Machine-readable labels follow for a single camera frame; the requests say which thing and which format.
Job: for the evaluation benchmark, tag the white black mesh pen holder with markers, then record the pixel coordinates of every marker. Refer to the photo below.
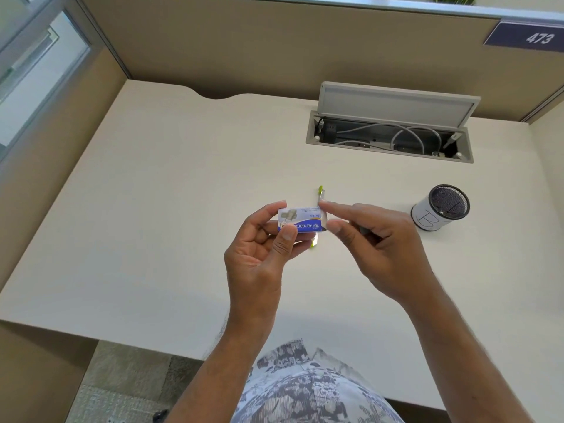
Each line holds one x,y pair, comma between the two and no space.
425,218

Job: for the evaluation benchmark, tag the blue staples box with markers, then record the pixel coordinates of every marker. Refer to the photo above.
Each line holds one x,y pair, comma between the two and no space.
306,220

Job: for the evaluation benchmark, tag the beige partition with glass window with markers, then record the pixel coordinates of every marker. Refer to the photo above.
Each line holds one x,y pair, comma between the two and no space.
57,140

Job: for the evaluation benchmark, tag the grey white patterned shirt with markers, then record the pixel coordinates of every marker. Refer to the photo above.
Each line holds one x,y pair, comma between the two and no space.
308,392

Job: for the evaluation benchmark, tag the person's left hand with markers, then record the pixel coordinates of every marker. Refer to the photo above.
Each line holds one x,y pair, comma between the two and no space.
251,277

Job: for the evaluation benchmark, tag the green and silver stapler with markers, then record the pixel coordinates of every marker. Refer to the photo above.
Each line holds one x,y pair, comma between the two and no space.
321,195

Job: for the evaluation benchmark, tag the cream cubicle partition panel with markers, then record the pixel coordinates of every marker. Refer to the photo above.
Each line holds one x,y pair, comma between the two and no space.
551,162

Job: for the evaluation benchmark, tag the black power adapter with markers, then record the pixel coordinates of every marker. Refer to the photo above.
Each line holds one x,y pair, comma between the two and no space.
330,131

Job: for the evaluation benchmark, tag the person's left forearm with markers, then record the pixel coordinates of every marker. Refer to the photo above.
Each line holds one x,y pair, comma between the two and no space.
224,370

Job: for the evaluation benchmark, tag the dark blue number sign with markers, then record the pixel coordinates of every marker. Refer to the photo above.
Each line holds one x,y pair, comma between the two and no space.
528,37

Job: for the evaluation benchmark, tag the person's right forearm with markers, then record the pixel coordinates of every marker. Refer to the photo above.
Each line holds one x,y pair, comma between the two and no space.
467,365

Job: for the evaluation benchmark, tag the beige partition with metal rail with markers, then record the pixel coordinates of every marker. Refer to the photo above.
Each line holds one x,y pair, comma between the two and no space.
220,48

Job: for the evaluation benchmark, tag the person's right hand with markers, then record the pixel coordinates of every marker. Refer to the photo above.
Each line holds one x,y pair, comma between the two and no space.
392,255

